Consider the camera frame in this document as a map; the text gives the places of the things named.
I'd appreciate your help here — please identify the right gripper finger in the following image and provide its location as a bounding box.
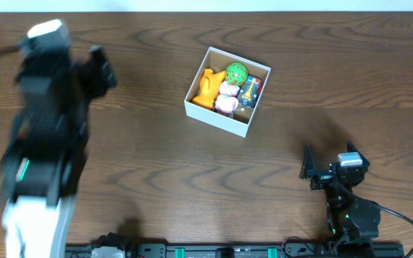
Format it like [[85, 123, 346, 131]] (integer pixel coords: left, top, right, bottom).
[[299, 144, 316, 179], [346, 140, 360, 153]]

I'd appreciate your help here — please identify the red grey toy car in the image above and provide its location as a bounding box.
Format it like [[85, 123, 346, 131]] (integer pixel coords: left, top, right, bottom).
[[237, 75, 264, 108]]

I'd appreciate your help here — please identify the white pink chicken toy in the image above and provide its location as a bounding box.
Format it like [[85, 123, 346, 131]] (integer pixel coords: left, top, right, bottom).
[[214, 81, 239, 115]]

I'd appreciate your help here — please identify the orange rubber animal toy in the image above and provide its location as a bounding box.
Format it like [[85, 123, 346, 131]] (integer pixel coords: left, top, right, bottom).
[[192, 69, 225, 110]]

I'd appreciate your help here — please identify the green number ball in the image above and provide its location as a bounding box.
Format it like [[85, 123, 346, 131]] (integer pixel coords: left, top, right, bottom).
[[225, 62, 248, 87]]

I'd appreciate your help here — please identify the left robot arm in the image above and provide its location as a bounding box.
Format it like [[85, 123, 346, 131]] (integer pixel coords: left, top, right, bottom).
[[0, 39, 117, 257]]

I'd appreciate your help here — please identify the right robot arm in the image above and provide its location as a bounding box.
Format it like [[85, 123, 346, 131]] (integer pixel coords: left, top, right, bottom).
[[299, 141, 381, 257]]

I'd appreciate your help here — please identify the white cardboard box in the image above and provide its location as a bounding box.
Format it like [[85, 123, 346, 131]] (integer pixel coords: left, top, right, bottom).
[[184, 47, 272, 138]]

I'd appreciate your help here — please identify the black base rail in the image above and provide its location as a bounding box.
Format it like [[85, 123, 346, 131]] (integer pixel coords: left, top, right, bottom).
[[64, 233, 405, 258]]

